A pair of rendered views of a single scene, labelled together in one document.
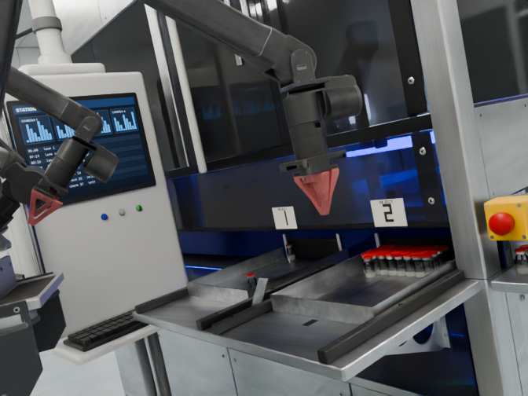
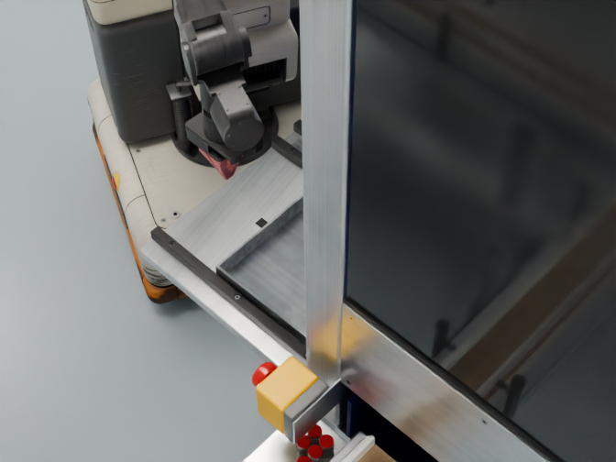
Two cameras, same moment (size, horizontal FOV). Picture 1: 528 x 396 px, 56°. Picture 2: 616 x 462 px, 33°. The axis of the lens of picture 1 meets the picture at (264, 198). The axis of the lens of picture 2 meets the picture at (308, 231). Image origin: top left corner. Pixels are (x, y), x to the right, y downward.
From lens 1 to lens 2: 1.78 m
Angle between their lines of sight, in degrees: 82
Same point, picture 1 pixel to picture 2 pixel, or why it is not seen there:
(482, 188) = (324, 357)
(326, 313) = (263, 235)
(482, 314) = not seen: hidden behind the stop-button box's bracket
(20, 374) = not seen: hidden behind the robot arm
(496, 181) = (358, 382)
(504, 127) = (406, 378)
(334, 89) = (219, 106)
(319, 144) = (205, 128)
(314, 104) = (205, 98)
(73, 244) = not seen: outside the picture
